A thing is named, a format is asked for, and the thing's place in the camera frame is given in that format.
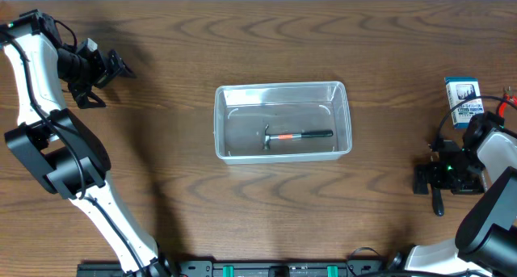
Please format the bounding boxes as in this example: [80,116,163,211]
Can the small claw hammer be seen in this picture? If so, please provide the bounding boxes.
[263,124,334,151]

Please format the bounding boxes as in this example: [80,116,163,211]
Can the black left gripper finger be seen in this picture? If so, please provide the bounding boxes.
[74,91,106,109]
[107,49,136,78]

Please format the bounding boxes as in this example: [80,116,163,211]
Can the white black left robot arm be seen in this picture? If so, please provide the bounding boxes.
[1,10,175,276]

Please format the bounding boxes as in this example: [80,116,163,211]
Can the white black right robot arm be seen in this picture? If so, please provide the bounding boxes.
[401,112,516,276]

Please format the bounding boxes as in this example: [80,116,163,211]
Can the red handled pliers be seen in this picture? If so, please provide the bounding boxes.
[497,86,516,118]

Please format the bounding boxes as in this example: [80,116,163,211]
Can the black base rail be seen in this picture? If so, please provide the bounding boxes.
[76,258,405,277]

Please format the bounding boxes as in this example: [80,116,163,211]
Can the black yellow screwdriver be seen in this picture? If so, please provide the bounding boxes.
[431,187,444,216]

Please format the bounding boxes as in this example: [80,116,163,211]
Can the clear plastic container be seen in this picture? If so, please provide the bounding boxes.
[213,81,352,165]

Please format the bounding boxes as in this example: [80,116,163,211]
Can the blue white cardboard box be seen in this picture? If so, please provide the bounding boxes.
[444,77,484,129]

